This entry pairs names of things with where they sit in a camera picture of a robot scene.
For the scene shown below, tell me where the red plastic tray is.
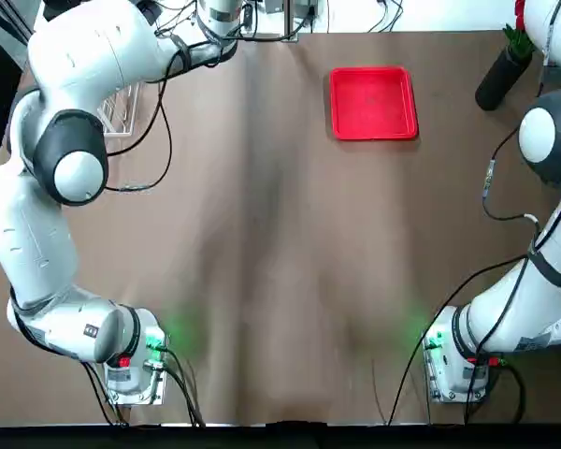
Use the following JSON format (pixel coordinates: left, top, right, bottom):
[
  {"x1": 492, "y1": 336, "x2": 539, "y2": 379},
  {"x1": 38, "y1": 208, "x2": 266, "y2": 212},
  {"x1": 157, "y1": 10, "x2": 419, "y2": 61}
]
[{"x1": 329, "y1": 65, "x2": 420, "y2": 141}]

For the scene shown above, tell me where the black power adapter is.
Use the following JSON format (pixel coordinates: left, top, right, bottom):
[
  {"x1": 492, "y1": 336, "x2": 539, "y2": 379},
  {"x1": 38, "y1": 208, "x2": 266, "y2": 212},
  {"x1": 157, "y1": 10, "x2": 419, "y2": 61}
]
[{"x1": 137, "y1": 0, "x2": 163, "y2": 24}]

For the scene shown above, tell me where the black ribbed vase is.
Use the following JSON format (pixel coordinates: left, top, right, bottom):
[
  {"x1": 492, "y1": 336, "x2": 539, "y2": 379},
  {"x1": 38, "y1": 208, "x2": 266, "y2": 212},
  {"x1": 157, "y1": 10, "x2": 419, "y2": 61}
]
[{"x1": 475, "y1": 44, "x2": 533, "y2": 112}]

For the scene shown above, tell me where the black cable with metal connector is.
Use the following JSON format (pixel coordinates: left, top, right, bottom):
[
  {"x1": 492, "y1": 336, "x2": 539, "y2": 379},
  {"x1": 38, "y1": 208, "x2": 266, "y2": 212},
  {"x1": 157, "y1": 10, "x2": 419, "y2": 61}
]
[
  {"x1": 105, "y1": 36, "x2": 238, "y2": 193},
  {"x1": 481, "y1": 124, "x2": 542, "y2": 221}
]

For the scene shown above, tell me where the black base cable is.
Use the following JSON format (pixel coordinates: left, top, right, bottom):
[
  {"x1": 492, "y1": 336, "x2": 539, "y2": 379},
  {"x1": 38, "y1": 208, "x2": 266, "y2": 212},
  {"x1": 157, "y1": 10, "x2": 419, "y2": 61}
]
[
  {"x1": 161, "y1": 343, "x2": 207, "y2": 427},
  {"x1": 386, "y1": 254, "x2": 532, "y2": 427}
]

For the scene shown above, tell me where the white wire cup rack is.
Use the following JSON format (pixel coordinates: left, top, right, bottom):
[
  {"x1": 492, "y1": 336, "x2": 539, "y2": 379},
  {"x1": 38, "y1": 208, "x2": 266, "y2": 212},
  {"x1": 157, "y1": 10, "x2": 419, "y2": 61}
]
[{"x1": 96, "y1": 82, "x2": 141, "y2": 138}]

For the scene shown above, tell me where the aluminium camera post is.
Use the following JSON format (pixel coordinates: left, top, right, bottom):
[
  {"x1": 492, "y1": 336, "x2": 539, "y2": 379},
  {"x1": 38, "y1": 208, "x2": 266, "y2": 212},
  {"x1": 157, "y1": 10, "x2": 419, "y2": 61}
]
[{"x1": 280, "y1": 0, "x2": 301, "y2": 43}]

